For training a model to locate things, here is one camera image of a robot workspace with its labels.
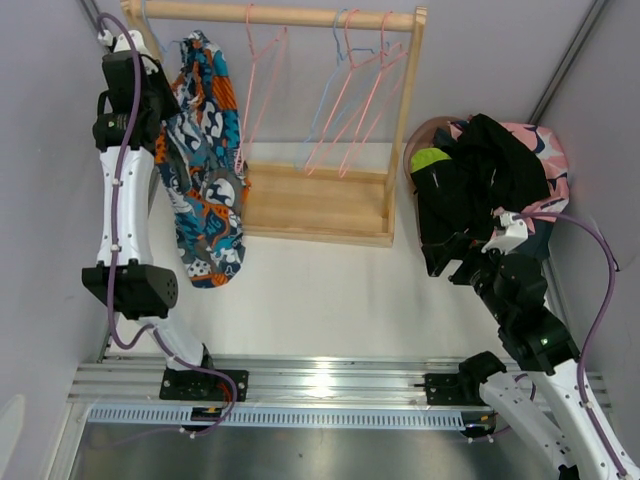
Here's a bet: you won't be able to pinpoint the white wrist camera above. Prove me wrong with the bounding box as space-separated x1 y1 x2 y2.
481 211 528 254
98 30 161 74

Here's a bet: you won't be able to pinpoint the black shorts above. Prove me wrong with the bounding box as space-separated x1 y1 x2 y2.
407 114 550 276

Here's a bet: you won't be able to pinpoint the brown translucent plastic basket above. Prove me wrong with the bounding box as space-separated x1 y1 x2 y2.
403 114 562 201

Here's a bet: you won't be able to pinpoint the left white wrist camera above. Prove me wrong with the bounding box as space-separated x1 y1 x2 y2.
98 30 161 74

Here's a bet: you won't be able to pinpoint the wooden clothes rack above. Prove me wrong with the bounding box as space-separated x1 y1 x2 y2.
121 1 428 247

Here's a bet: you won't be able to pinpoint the lime green shorts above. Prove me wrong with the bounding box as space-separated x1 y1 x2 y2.
410 147 451 173

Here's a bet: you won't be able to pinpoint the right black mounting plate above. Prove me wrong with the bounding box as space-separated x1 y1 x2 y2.
414 373 469 406

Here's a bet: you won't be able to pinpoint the black mounting plate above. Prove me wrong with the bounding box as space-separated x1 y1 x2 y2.
159 368 233 402
414 373 469 406

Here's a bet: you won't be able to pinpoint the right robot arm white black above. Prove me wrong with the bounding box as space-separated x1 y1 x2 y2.
423 233 639 479

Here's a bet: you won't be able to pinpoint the pink shark print shorts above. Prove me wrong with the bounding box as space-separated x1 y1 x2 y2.
443 114 570 241

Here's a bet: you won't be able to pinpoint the pink wire hanger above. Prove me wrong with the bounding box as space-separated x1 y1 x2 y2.
304 9 386 175
234 3 289 175
338 10 410 179

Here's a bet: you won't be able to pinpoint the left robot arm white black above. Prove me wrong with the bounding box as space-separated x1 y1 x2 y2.
81 51 217 400

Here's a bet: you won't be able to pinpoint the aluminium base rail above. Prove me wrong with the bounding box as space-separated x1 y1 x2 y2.
67 354 461 408

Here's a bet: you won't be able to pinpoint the grey slotted cable duct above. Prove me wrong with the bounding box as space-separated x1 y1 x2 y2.
87 404 465 431

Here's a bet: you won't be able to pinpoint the colourful patterned shorts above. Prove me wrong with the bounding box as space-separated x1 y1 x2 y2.
155 30 250 289

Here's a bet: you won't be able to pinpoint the light blue wire hanger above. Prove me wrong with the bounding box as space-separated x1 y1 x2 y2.
293 8 377 172

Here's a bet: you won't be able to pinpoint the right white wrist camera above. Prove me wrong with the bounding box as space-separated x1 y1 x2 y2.
481 211 528 254

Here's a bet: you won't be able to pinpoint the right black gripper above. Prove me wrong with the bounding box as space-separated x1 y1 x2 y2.
420 231 512 323

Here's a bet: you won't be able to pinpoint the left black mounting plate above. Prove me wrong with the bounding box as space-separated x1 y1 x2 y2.
159 368 233 402

